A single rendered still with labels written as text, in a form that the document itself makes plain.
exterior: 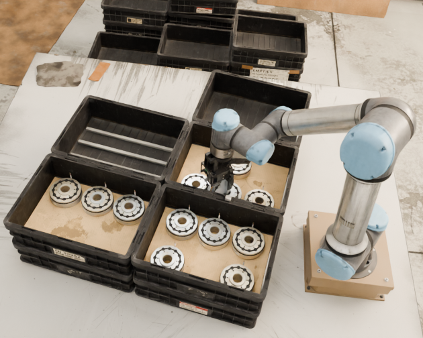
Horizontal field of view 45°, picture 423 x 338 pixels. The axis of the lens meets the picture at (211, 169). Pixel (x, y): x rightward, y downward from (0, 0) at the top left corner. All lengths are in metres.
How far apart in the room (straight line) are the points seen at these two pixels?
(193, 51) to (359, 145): 1.98
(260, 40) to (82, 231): 1.71
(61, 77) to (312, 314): 1.45
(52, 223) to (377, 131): 1.04
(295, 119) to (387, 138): 0.37
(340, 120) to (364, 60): 2.50
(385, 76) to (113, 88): 2.10
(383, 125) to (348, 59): 2.65
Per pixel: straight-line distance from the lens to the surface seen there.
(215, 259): 1.60
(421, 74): 3.92
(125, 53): 3.19
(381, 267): 1.76
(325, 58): 3.78
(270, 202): 1.71
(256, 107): 2.05
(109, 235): 1.65
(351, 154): 1.19
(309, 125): 1.43
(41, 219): 1.72
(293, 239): 1.84
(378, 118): 1.21
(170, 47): 3.05
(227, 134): 1.46
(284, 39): 3.02
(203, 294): 1.53
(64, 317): 1.69
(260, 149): 1.42
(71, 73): 2.39
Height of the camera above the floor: 2.22
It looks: 50 degrees down
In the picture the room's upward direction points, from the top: 6 degrees clockwise
